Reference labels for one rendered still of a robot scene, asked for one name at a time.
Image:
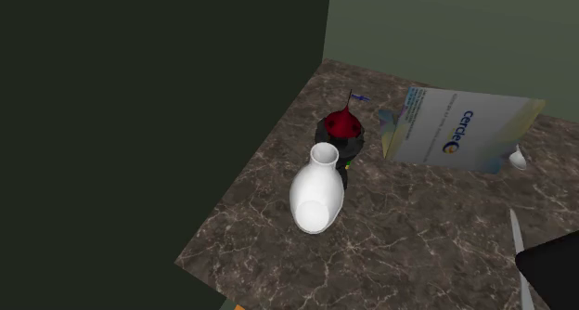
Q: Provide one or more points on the white ceramic vase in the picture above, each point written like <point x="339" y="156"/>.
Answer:
<point x="315" y="196"/>

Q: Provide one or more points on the white spoon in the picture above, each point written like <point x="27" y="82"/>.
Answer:
<point x="518" y="160"/>

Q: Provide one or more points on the silver knife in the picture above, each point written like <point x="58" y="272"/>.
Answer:
<point x="516" y="236"/>

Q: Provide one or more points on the red and black toy figure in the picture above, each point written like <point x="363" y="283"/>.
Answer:
<point x="342" y="125"/>

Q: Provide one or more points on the pale grey printed box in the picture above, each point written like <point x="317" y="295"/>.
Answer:
<point x="470" y="132"/>

